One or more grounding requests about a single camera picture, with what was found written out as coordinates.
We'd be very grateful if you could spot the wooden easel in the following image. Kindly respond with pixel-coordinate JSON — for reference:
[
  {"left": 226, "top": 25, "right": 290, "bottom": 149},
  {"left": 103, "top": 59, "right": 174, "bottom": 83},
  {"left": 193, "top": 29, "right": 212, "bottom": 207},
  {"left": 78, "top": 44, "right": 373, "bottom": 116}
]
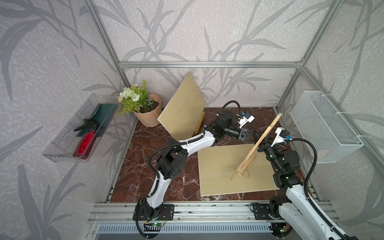
[
  {"left": 231, "top": 113, "right": 283, "bottom": 180},
  {"left": 194, "top": 112, "right": 205, "bottom": 135}
]

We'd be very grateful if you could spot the wooden board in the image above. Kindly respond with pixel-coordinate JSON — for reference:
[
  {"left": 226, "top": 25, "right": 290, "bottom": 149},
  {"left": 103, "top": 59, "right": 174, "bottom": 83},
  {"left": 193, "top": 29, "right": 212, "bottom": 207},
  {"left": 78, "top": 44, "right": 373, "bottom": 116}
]
[
  {"left": 198, "top": 144, "right": 278, "bottom": 197},
  {"left": 158, "top": 72, "right": 206, "bottom": 141}
]

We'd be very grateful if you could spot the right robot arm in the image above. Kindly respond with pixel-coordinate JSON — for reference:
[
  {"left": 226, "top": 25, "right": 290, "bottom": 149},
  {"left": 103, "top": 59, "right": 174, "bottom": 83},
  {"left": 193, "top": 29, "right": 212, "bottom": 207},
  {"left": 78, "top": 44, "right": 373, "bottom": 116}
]
[{"left": 250, "top": 128, "right": 352, "bottom": 240}]

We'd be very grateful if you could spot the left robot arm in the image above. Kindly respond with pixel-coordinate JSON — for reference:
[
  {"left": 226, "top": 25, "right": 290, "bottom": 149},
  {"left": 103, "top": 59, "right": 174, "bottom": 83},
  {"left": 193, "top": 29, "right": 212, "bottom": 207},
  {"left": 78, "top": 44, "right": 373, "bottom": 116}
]
[{"left": 133, "top": 100, "right": 255, "bottom": 222}]

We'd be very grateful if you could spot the pink item in basket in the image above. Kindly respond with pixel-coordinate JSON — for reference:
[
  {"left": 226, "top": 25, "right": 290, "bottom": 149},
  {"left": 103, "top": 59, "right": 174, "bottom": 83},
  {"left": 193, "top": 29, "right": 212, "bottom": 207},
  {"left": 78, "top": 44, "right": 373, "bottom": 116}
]
[{"left": 317, "top": 150, "right": 330, "bottom": 160}]

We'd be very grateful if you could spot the potted flower plant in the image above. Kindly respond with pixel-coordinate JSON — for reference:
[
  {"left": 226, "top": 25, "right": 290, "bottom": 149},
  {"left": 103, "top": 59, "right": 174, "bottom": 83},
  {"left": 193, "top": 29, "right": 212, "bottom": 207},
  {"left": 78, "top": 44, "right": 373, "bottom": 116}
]
[{"left": 117, "top": 80, "right": 162, "bottom": 128}]

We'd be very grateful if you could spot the green trowel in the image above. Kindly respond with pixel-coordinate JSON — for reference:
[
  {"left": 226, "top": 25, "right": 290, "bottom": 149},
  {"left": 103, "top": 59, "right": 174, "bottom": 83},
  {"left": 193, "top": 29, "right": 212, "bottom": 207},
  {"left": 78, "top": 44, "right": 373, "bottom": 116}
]
[{"left": 77, "top": 104, "right": 118, "bottom": 137}]

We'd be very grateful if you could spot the red spray bottle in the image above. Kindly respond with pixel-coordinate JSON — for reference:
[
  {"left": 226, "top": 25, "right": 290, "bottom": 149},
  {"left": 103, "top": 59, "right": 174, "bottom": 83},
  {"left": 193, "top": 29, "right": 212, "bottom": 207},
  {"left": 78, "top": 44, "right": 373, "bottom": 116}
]
[{"left": 73, "top": 119, "right": 100, "bottom": 160}]

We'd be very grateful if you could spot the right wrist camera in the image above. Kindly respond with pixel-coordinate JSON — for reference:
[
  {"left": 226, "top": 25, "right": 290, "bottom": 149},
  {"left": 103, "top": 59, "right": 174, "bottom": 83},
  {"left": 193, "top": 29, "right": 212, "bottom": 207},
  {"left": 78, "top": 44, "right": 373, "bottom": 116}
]
[{"left": 271, "top": 127, "right": 292, "bottom": 147}]

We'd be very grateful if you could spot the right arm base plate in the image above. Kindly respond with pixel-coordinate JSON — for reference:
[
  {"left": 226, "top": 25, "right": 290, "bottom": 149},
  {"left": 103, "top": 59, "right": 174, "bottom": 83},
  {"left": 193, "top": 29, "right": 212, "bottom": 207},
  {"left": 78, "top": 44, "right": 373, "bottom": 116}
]
[{"left": 249, "top": 202, "right": 298, "bottom": 220}]

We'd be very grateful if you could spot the white wire basket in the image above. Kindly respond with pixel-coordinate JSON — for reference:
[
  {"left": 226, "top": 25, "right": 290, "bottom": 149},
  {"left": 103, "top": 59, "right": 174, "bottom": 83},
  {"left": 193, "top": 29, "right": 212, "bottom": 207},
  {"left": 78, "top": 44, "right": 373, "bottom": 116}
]
[{"left": 290, "top": 91, "right": 364, "bottom": 164}]

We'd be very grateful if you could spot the aluminium cage frame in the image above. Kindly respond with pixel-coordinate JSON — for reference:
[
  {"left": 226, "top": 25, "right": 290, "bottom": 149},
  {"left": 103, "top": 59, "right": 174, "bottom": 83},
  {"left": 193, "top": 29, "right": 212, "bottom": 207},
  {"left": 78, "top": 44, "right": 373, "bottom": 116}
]
[{"left": 83, "top": 0, "right": 384, "bottom": 172}]

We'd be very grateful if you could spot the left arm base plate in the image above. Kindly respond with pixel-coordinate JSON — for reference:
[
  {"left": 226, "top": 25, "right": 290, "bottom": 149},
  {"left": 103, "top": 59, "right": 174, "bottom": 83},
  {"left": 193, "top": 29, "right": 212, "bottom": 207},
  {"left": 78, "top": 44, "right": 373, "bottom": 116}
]
[{"left": 133, "top": 204, "right": 175, "bottom": 222}]

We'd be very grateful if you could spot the clear plastic wall bin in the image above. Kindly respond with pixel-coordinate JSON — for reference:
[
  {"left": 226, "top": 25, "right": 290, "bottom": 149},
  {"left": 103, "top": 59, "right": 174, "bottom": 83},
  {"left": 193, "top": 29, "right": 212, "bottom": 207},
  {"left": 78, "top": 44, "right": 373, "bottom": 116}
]
[{"left": 43, "top": 94, "right": 118, "bottom": 163}]

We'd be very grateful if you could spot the aluminium front rail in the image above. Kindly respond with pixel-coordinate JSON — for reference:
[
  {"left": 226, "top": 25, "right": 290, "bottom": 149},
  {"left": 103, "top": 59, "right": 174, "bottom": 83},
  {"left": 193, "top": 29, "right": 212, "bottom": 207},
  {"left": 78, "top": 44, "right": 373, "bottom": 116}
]
[{"left": 82, "top": 201, "right": 337, "bottom": 240}]

